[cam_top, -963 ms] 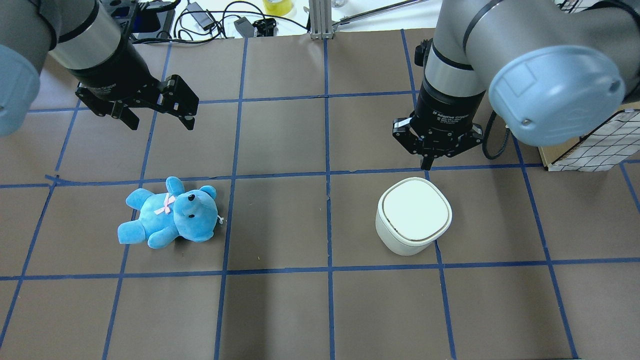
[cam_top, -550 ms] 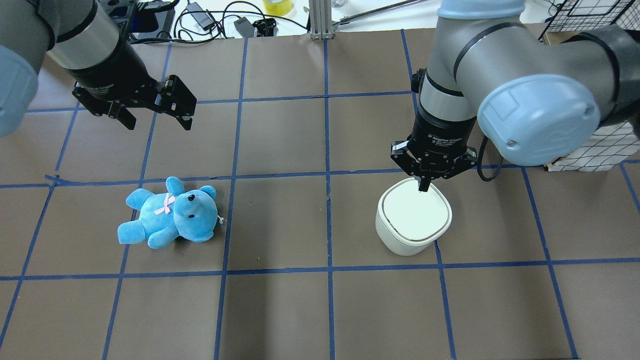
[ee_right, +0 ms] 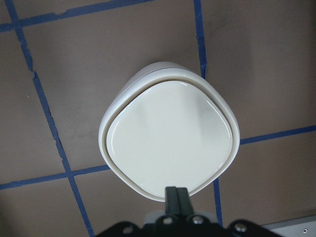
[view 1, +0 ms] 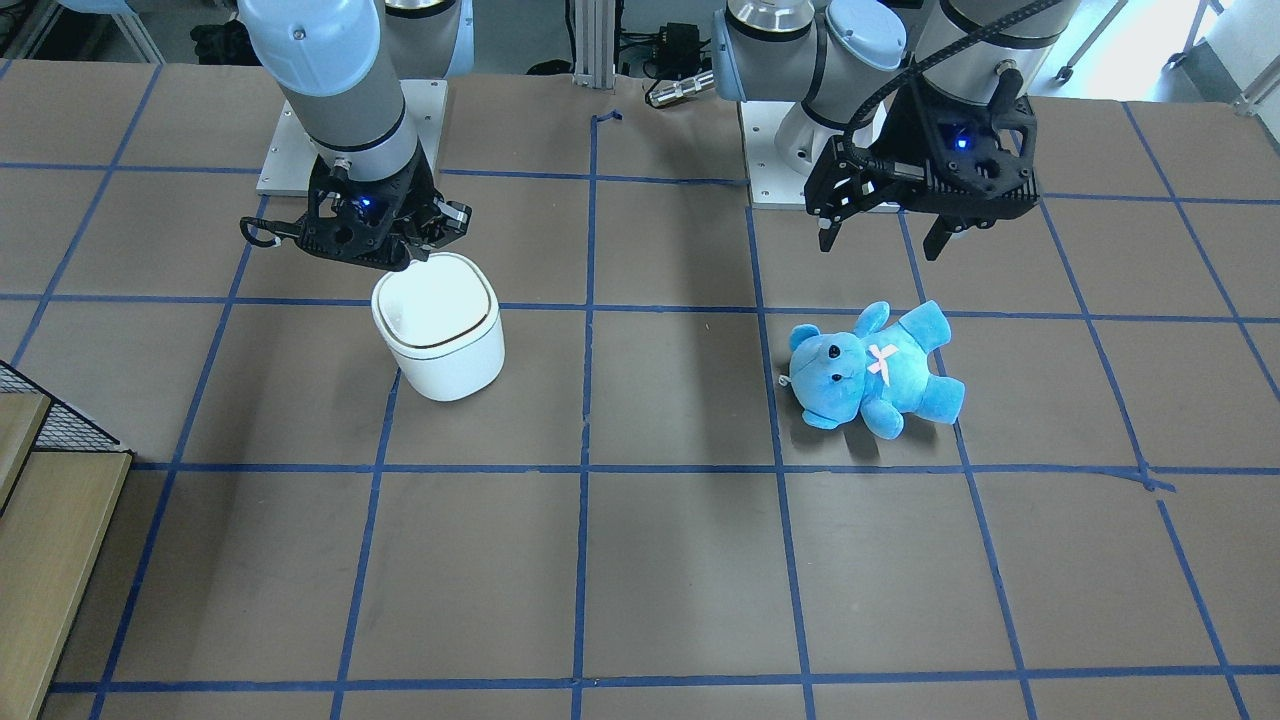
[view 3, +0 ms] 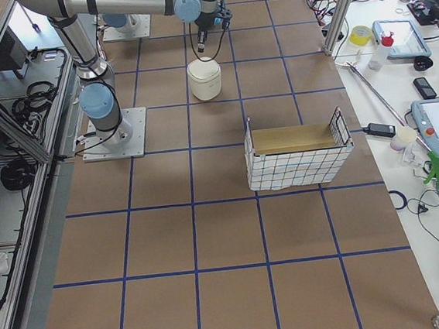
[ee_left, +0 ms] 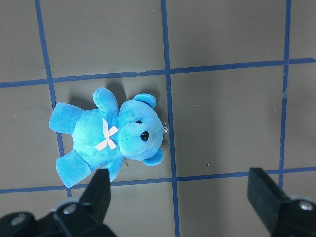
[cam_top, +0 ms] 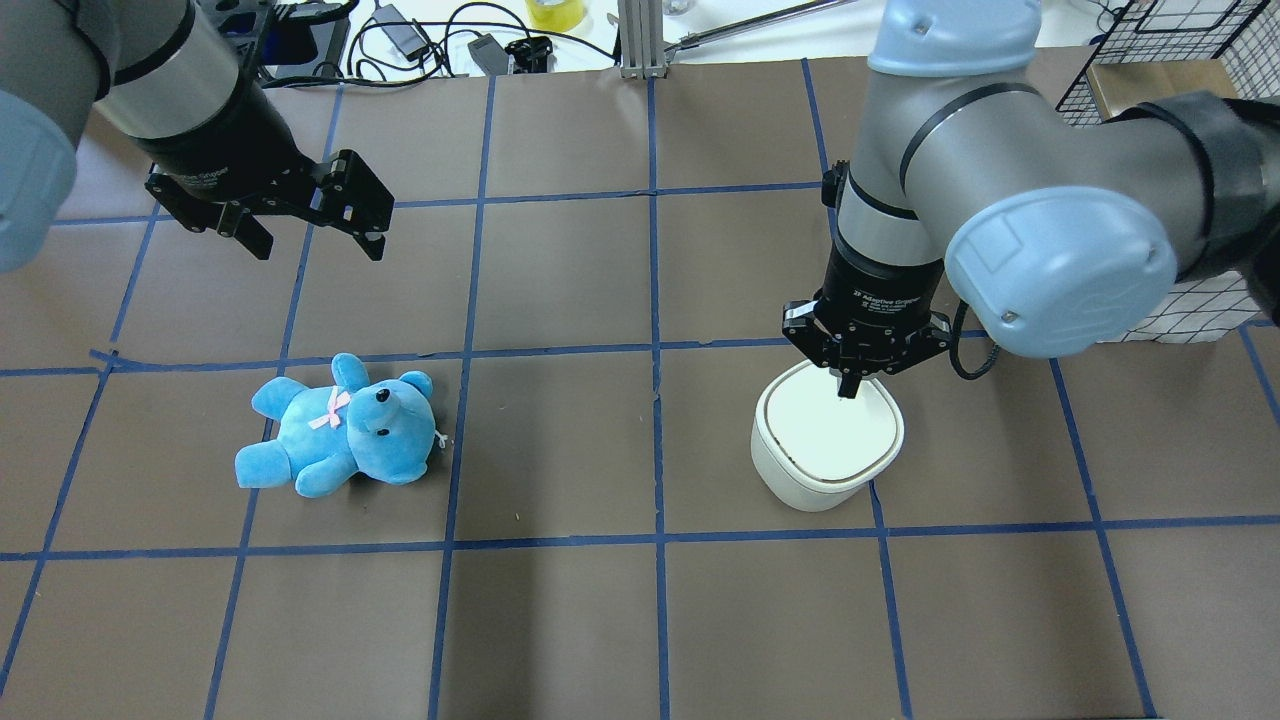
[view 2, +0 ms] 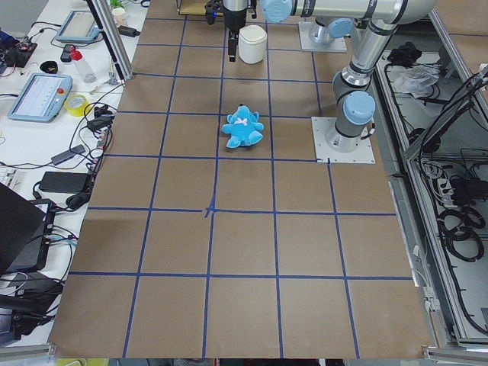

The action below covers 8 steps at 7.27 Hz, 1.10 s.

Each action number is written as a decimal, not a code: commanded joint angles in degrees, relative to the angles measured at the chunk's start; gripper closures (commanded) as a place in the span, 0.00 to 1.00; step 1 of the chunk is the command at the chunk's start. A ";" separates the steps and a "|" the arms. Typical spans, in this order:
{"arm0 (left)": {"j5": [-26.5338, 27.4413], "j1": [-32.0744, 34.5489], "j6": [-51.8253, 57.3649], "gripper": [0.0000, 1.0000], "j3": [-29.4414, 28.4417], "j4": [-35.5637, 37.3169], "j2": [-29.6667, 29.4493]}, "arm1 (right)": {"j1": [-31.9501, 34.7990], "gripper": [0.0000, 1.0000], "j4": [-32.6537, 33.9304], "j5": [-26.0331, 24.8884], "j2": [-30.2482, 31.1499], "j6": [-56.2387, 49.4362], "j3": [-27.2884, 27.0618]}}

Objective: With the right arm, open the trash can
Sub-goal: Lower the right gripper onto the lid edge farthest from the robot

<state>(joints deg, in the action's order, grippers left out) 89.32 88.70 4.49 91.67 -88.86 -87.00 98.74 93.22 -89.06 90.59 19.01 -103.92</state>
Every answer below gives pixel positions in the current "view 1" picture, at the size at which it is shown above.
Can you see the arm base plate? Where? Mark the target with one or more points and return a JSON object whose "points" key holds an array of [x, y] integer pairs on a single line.
{"points": [[378, 127], [781, 143]]}

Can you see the wooden box with grid cloth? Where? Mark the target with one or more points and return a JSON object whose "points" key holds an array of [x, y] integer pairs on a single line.
{"points": [[62, 476]]}

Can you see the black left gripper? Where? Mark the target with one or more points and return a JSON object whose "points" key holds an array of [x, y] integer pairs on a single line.
{"points": [[906, 137]]}

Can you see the blue teddy bear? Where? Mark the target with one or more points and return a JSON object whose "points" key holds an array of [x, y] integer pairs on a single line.
{"points": [[877, 371]]}

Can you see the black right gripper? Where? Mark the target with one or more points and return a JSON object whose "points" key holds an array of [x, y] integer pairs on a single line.
{"points": [[432, 222]]}

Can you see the white trash can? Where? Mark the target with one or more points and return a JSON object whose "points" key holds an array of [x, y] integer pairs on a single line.
{"points": [[440, 318]]}

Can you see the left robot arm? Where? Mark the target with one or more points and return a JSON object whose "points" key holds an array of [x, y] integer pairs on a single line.
{"points": [[845, 61]]}

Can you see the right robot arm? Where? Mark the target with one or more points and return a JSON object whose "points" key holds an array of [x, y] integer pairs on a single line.
{"points": [[322, 48]]}

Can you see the aluminium frame post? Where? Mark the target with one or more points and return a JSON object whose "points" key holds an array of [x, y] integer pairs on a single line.
{"points": [[593, 29]]}

